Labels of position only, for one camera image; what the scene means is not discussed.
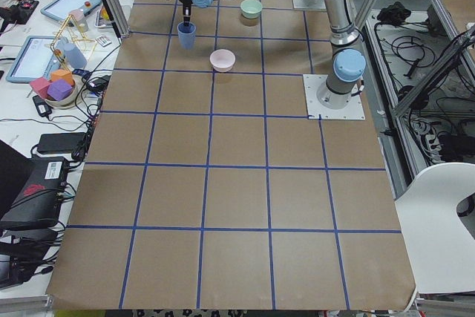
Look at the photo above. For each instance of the bowl of foam blocks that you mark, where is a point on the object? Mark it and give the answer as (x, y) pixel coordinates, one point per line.
(59, 91)

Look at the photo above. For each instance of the tablet with blue case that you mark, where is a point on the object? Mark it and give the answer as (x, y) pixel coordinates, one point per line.
(58, 10)

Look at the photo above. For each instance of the black power adapter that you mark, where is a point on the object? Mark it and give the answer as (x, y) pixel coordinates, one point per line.
(60, 143)

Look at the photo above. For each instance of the blue cup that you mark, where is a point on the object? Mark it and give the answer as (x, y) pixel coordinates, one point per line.
(186, 34)

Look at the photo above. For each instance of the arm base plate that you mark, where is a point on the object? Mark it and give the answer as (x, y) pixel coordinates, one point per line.
(322, 104)

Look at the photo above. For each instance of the mint green bowl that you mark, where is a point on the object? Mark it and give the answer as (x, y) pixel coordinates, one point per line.
(251, 9)

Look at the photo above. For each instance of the light blue cylinder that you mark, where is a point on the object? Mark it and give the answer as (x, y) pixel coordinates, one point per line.
(74, 56)

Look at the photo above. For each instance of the pink bowl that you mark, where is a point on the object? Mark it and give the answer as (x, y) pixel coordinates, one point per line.
(222, 60)

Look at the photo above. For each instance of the white chair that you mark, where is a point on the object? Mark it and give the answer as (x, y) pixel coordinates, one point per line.
(439, 246)

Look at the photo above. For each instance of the black cloth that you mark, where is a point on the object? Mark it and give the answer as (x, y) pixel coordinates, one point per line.
(395, 14)

